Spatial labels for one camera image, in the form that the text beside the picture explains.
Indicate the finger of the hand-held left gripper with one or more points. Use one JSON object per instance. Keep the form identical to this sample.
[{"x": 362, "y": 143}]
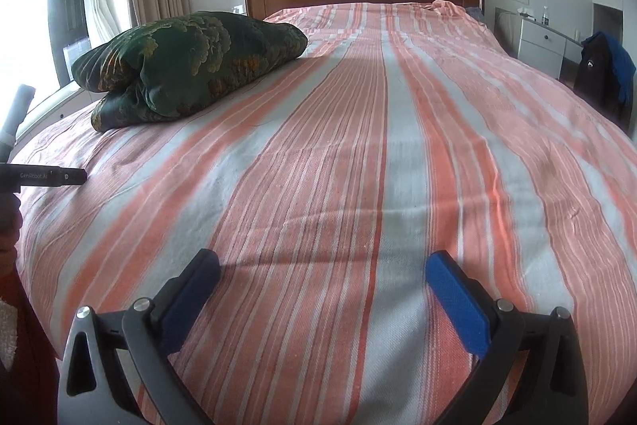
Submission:
[{"x": 74, "y": 176}]

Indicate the grey rod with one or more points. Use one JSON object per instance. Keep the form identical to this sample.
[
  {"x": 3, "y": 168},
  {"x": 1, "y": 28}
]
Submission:
[{"x": 17, "y": 116}]

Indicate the black and blue jacket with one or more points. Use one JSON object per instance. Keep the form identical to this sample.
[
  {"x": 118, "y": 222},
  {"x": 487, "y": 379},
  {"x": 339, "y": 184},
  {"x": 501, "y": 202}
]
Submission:
[{"x": 597, "y": 71}]

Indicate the white nightstand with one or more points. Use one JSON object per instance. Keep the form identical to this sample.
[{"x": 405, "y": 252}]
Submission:
[{"x": 540, "y": 41}]

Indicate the green floral pillow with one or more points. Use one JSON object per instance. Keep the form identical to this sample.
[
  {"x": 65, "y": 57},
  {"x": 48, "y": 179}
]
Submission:
[{"x": 189, "y": 51}]

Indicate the small bottle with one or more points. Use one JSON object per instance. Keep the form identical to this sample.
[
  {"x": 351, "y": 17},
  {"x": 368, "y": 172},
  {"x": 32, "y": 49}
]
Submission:
[{"x": 545, "y": 15}]

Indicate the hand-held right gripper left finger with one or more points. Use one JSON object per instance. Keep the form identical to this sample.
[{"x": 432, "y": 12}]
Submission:
[{"x": 186, "y": 300}]

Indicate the person's red garment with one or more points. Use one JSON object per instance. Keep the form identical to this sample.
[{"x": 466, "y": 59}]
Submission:
[{"x": 30, "y": 345}]

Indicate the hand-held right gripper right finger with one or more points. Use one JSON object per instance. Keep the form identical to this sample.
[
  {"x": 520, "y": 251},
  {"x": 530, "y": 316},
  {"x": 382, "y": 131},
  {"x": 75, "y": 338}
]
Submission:
[{"x": 460, "y": 300}]

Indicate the white window sill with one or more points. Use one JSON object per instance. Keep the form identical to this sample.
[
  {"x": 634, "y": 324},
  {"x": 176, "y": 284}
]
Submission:
[{"x": 54, "y": 104}]

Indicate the person's left forearm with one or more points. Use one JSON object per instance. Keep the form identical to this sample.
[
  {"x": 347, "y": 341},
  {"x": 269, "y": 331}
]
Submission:
[{"x": 9, "y": 226}]

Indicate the pink striped bed sheet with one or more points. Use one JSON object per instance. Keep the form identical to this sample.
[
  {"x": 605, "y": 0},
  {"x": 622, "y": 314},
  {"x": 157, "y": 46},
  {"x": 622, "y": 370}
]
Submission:
[{"x": 348, "y": 156}]

